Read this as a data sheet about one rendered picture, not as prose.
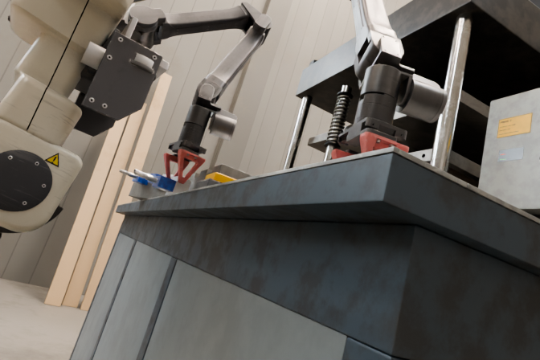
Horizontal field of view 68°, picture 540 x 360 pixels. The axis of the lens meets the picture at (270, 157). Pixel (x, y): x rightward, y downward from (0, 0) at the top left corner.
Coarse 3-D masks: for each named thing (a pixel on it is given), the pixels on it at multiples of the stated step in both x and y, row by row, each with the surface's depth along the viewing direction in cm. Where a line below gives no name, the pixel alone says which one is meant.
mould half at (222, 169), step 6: (216, 168) 89; (222, 168) 87; (228, 168) 87; (192, 174) 109; (204, 174) 97; (228, 174) 87; (234, 174) 88; (240, 174) 88; (246, 174) 89; (192, 180) 106; (198, 180) 100; (192, 186) 103
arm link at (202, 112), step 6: (192, 108) 101; (198, 108) 101; (204, 108) 101; (192, 114) 100; (198, 114) 100; (204, 114) 101; (210, 114) 103; (186, 120) 101; (192, 120) 100; (198, 120) 100; (204, 120) 101; (204, 126) 101; (210, 126) 102
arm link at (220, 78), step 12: (264, 24) 126; (252, 36) 125; (264, 36) 127; (240, 48) 120; (252, 48) 122; (228, 60) 115; (240, 60) 117; (216, 72) 110; (228, 72) 113; (216, 84) 107; (228, 84) 113; (216, 96) 106
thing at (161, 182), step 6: (138, 174) 93; (144, 174) 94; (150, 180) 94; (156, 180) 95; (162, 180) 94; (168, 180) 95; (174, 180) 97; (156, 186) 95; (162, 186) 94; (168, 186) 95; (174, 186) 96; (180, 186) 96; (186, 186) 97; (168, 192) 98; (174, 192) 95
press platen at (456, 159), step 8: (416, 152) 154; (424, 152) 150; (424, 160) 148; (456, 160) 144; (464, 160) 146; (456, 168) 146; (464, 168) 146; (472, 168) 148; (480, 168) 149; (472, 176) 149
